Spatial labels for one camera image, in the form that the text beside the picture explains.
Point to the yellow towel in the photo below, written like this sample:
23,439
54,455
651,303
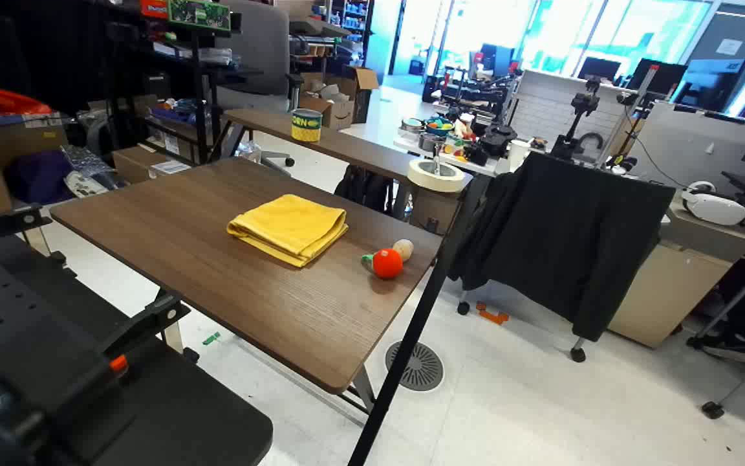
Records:
291,229

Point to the red plush tomato toy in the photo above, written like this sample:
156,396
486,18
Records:
383,261

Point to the white masking tape roll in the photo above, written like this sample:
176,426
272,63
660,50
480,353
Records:
438,177

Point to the black tripod pole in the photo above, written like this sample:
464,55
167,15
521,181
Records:
423,310

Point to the yellow green tape roll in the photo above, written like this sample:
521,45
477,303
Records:
305,124

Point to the cardboard box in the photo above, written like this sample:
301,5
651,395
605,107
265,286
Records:
341,99

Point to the round floor drain grate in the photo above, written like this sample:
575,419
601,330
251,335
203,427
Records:
423,370

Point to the black cloth draped cart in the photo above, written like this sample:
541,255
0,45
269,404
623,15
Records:
564,235

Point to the white VR headset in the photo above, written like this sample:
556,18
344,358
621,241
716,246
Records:
704,203

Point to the black clamp with orange tips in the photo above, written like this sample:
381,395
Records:
48,365

